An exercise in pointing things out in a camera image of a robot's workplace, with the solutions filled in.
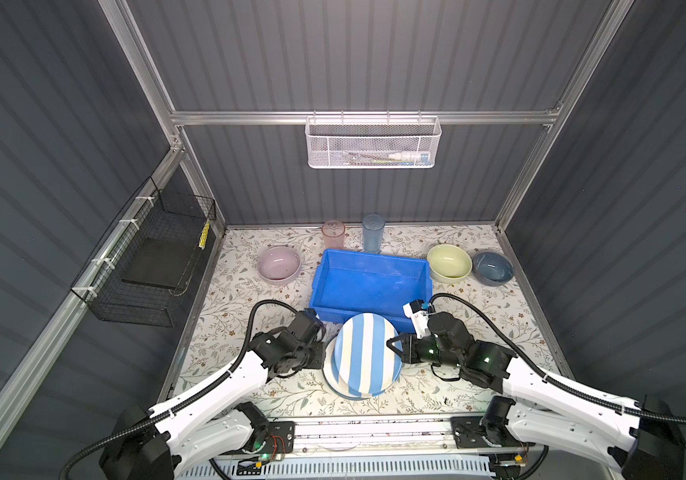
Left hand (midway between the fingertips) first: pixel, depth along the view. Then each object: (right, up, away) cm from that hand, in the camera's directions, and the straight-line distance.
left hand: (322, 354), depth 80 cm
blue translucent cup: (+16, +37, +28) cm, 49 cm away
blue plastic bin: (+6, +17, +21) cm, 28 cm away
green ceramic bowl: (+44, +24, +26) cm, 56 cm away
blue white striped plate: (+11, +1, -3) cm, 11 cm away
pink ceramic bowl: (-18, +23, +28) cm, 41 cm away
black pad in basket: (-39, +25, -8) cm, 47 cm away
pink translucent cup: (+2, +36, +28) cm, 45 cm away
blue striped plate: (+4, -7, 0) cm, 8 cm away
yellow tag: (-33, +33, +3) cm, 47 cm away
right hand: (+18, +4, -6) cm, 19 cm away
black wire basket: (-45, +38, -1) cm, 59 cm away
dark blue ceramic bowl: (+58, +22, +25) cm, 67 cm away
